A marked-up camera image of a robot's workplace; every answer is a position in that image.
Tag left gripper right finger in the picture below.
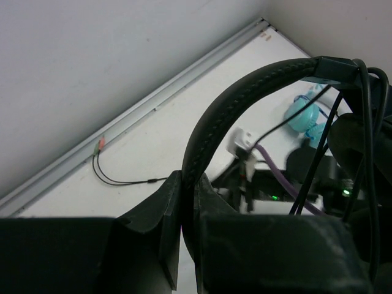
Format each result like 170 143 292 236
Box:
194 176 372 293

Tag black wired headphones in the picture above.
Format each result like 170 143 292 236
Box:
91 55 392 273

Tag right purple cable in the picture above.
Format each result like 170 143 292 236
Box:
252 143 325 217

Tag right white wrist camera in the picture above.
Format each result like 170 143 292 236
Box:
227 127 258 159

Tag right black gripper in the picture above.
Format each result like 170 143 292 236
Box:
212 146 353 216

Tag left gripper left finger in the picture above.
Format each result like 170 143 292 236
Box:
1 171 181 293

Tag teal cat ear headphones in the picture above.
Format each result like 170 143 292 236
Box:
284 84 332 149

